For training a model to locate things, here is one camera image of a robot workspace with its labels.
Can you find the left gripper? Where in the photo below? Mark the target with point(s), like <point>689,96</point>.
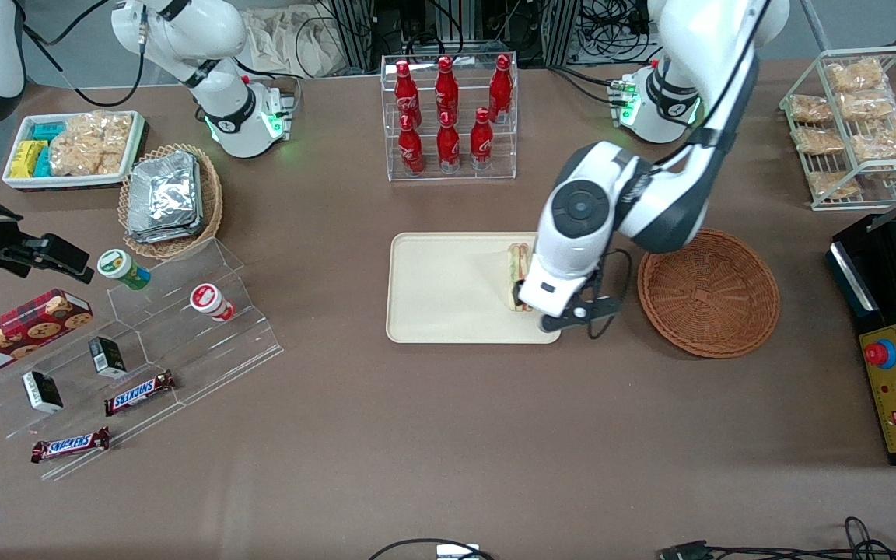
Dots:
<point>516,288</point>

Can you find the triangular sandwich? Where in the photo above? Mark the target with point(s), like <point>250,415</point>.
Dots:
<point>518,264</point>

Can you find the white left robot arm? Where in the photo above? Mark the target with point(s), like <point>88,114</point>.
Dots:
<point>666,202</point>

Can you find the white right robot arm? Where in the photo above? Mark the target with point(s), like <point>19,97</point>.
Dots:
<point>183,31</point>

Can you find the beige plastic tray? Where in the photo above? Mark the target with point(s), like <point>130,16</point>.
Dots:
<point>448,288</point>

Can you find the white rectangular snack tray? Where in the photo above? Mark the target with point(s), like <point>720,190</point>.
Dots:
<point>16,180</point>

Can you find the light wicker basket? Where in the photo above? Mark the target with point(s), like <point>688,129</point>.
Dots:
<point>211,210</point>

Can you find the brown wicker basket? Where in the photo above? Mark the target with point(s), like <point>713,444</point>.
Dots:
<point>708,295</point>

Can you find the green lidded snack can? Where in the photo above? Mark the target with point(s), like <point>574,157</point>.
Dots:
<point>123,268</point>

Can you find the red tartan cookie box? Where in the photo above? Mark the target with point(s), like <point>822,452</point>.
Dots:
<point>16,334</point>

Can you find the teal snack packet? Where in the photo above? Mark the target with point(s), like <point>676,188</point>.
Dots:
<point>43,163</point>
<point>49,131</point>

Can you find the yellow snack packet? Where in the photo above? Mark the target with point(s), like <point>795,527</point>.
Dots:
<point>24,158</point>

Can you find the small black box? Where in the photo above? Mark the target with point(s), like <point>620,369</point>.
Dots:
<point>43,391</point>
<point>108,356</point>

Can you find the clear bag of crackers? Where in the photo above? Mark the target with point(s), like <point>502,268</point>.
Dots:
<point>90,144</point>

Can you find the foil wrapped packages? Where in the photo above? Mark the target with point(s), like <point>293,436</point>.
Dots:
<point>164,198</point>

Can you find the clear acrylic bottle rack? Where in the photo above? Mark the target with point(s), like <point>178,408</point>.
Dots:
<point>463,175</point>

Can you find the red cola bottle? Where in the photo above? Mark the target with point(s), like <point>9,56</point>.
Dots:
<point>448,148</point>
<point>410,152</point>
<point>481,144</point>
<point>501,89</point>
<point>446,89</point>
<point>403,89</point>

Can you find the brown Snickers bar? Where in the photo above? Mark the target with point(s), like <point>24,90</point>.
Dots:
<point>71,445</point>
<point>139,393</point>

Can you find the red lidded snack can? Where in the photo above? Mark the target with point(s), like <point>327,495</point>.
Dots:
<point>211,302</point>

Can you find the clear acrylic step display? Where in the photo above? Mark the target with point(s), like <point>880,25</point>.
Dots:
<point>207,358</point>

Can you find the small white device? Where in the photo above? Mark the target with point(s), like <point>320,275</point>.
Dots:
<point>457,551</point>

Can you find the beige cloth bag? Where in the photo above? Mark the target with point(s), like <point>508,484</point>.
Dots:
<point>285,39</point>

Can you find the red emergency stop button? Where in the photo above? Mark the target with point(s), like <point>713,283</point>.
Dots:
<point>880,354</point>

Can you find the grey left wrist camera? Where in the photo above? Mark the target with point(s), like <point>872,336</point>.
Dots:
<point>572,317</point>

